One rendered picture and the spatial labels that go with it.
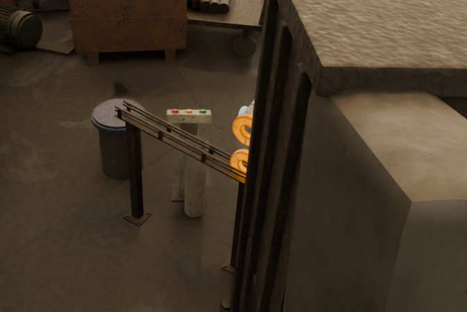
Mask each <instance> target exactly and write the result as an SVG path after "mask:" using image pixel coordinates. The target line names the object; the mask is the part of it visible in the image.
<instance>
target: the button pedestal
mask: <svg viewBox="0 0 467 312"><path fill-rule="evenodd" d="M172 113H173V112H172V110H167V122H168V123H170V124H179V128H180V129H182V130H184V131H186V132H187V133H189V134H191V135H193V136H197V135H198V124H211V117H212V115H211V111H210V110H206V114H200V112H199V110H192V114H186V113H187V112H186V110H179V112H178V114H172ZM179 137H180V138H183V139H184V140H187V138H185V137H183V136H181V135H179ZM185 171H186V154H185V153H183V152H182V151H179V183H172V202H184V201H185Z"/></svg>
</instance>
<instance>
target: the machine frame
mask: <svg viewBox="0 0 467 312"><path fill-rule="evenodd" d="M312 89H314V91H315V93H316V95H317V96H319V97H328V96H329V95H334V94H336V93H339V92H342V91H345V90H349V89H371V90H424V91H425V92H428V93H430V94H432V95H435V96H437V97H438V98H439V99H441V100H442V101H444V102H445V103H446V104H447V105H449V106H450V107H451V108H453V109H454V110H456V111H457V112H458V113H459V114H460V115H462V116H463V117H465V118H466V119H467V0H266V3H265V14H264V21H263V32H262V39H261V50H260V57H259V68H258V75H257V81H256V93H255V99H254V110H253V117H252V128H251V135H250V142H249V153H248V159H247V171H246V177H245V189H244V195H243V207H242V213H241V219H240V231H239V237H238V249H237V255H236V266H235V273H234V279H233V291H232V297H231V299H221V300H220V312H283V307H284V297H285V290H286V280H287V274H288V262H289V256H290V245H291V239H292V233H293V222H294V216H295V205H296V199H297V188H298V182H299V175H300V165H301V159H302V148H303V142H304V130H305V124H306V114H307V107H308V101H309V96H310V94H311V91H312Z"/></svg>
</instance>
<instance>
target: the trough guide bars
mask: <svg viewBox="0 0 467 312"><path fill-rule="evenodd" d="M123 102H124V103H123V106H126V110H127V111H129V112H131V110H133V111H135V112H137V113H139V114H141V115H143V116H145V117H147V118H149V119H151V120H153V121H154V122H156V123H158V124H160V125H162V126H164V127H166V128H167V131H168V132H170V133H171V130H172V131H173V132H175V133H178V134H179V135H181V136H183V137H185V138H187V139H189V140H192V141H193V142H195V143H197V144H198V145H201V146H203V147H205V148H207V149H209V154H208V153H206V152H205V151H202V150H201V149H198V148H196V147H194V146H192V145H191V144H189V143H187V142H185V141H183V140H181V139H179V138H177V137H176V136H174V135H172V134H170V133H168V132H166V131H164V130H162V129H160V128H158V127H157V126H154V125H153V124H150V123H149V122H146V121H144V120H143V119H141V118H139V117H137V116H135V115H133V114H131V113H129V112H127V111H125V110H124V109H122V108H120V107H118V106H115V108H116V109H115V111H116V112H117V118H118V119H122V115H123V116H125V117H127V118H129V119H131V120H133V121H135V122H137V123H139V124H141V125H143V126H145V127H147V128H148V129H150V130H152V131H154V132H156V133H158V140H160V141H162V139H163V137H165V138H167V139H169V140H171V141H173V142H175V143H177V144H178V145H181V146H182V147H185V148H186V149H189V150H190V151H192V152H194V153H196V154H198V155H200V156H201V157H202V158H201V163H203V164H205V162H206V159H207V160H209V161H211V162H213V163H215V164H217V165H219V166H220V167H223V168H224V169H226V170H229V171H230V172H233V173H234V174H236V175H238V176H240V177H242V178H244V179H245V177H246V173H244V172H243V171H241V170H239V169H237V168H235V167H233V166H231V165H229V164H227V163H225V162H224V161H221V160H220V159H218V158H216V157H214V156H212V155H213V152H214V153H216V154H218V155H220V156H222V157H224V158H226V159H228V160H230V159H231V156H232V155H231V154H228V153H227V152H225V151H222V150H221V149H218V148H217V147H215V146H213V145H211V144H209V143H207V142H205V141H203V140H201V139H199V138H197V137H195V136H193V135H191V134H189V133H187V132H186V131H184V130H182V129H180V128H178V127H176V126H174V125H172V124H170V123H168V122H166V121H164V120H162V119H161V118H159V117H157V116H155V115H152V114H151V113H148V112H147V111H145V110H143V109H141V108H138V107H137V106H135V105H133V104H131V103H129V102H127V101H125V100H124V101H123ZM132 107H133V108H132ZM135 108H136V109H137V110H136V109H135ZM139 110H140V111H141V112H140V111H139ZM123 112H124V113H123ZM125 113H126V114H125ZM150 116H151V117H150ZM152 117H153V118H152ZM154 118H155V119H156V120H155V119H154ZM136 119H137V120H136ZM138 120H140V121H141V122H140V121H138ZM158 120H159V121H161V122H159V121H158ZM142 122H143V123H142ZM162 122H163V123H162ZM150 126H151V127H150ZM152 127H153V128H154V129H153V128H152ZM173 128H174V129H173ZM156 129H157V130H156ZM175 129H176V130H175ZM177 130H178V131H177ZM179 131H180V132H179ZM181 132H182V133H181ZM183 133H184V134H183ZM165 134H166V135H165ZM169 136H170V137H169ZM171 137H172V138H171ZM193 138H194V139H195V140H194V139H193ZM197 140H198V141H199V142H198V141H197ZM181 142H182V143H183V144H182V143H181ZM201 142H202V143H203V144H202V143H201ZM184 144H185V145H184ZM204 144H205V145H204ZM186 145H187V146H186ZM206 145H208V146H206ZM214 149H215V150H214ZM195 150H197V151H195ZM216 150H217V151H216ZM198 151H199V152H198ZM218 151H219V152H218ZM200 152H201V153H202V154H201V153H200ZM220 152H221V153H222V154H221V153H220ZM210 154H212V155H210ZM224 154H225V155H227V156H225V155H224ZM228 156H229V157H228ZM209 157H210V158H209ZM211 158H212V159H211ZM213 159H214V160H213ZM217 161H218V162H217ZM242 164H244V167H246V168H247V166H245V165H247V163H246V162H244V161H242ZM224 165H226V166H227V167H226V166H224ZM229 167H230V168H231V169H230V168H229ZM232 169H233V170H232ZM242 174H243V175H245V176H243V175H242Z"/></svg>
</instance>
